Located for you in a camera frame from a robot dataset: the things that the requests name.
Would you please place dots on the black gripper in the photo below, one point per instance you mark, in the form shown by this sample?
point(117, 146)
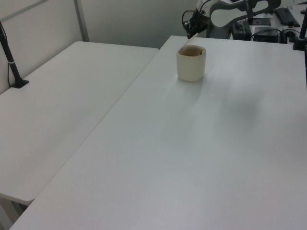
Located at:
point(197, 20)

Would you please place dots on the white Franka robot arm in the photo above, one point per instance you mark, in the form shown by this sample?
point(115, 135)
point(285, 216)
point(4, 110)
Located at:
point(230, 12)

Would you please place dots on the cream ceramic cup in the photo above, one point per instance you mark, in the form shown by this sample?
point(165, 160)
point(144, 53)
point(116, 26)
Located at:
point(192, 64)

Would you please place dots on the black electronics box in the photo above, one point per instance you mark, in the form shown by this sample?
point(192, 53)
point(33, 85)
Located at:
point(266, 34)
point(241, 32)

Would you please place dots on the black keyboard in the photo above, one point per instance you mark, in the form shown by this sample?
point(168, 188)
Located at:
point(286, 16)

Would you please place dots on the white side table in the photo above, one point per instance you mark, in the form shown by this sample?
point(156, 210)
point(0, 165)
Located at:
point(60, 107)

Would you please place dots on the black camera stand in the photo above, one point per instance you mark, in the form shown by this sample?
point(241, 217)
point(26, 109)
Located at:
point(301, 31)

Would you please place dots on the grey metal partition post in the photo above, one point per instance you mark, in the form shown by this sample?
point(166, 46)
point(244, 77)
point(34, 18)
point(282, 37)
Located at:
point(82, 19)

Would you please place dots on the black camera stand pole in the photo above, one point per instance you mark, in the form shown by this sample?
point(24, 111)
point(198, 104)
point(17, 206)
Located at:
point(10, 62)

